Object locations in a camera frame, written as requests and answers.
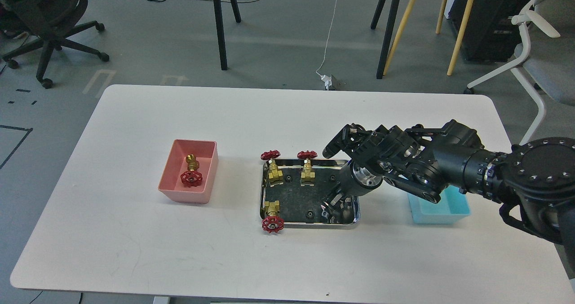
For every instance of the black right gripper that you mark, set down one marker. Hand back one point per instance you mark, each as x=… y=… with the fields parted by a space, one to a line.
x=381 y=152

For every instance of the brass valve red handle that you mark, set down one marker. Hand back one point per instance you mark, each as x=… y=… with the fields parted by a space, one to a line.
x=191 y=177

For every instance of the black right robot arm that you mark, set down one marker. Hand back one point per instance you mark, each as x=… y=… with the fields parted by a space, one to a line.
x=534 y=183

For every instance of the small black gear bottom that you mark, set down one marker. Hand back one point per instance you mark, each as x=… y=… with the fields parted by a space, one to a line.
x=310 y=215

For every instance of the brass valve top middle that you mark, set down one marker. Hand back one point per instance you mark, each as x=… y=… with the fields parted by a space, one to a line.
x=307 y=173

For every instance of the brass valve bottom left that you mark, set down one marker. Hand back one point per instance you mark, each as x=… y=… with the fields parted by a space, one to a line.
x=271 y=221

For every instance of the brass valve top left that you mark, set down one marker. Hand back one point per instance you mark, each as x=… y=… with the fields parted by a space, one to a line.
x=274 y=174

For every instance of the blue plastic box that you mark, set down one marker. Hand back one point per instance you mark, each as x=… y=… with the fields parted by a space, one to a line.
x=452 y=207

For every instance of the pink plastic box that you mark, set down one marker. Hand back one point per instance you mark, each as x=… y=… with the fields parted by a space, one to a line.
x=170 y=183

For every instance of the metal tray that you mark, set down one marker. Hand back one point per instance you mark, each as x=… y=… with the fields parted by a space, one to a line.
x=296 y=200

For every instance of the white power adapter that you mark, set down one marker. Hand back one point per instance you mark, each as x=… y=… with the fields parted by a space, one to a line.
x=331 y=83

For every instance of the black tripod legs right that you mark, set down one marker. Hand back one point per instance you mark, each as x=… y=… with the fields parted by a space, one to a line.
x=391 y=20

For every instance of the black tripod legs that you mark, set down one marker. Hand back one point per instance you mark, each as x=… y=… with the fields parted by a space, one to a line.
x=220 y=29
x=391 y=20

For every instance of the black cabinet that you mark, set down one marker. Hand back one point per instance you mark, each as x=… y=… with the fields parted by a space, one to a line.
x=490 y=36

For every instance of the white grey office chair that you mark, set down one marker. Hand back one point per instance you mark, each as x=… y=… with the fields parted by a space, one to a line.
x=546 y=53

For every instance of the black tripod legs left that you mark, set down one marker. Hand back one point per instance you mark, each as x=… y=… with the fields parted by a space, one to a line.
x=220 y=29

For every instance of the black office chair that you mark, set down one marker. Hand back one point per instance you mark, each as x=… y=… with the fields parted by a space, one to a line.
x=52 y=21

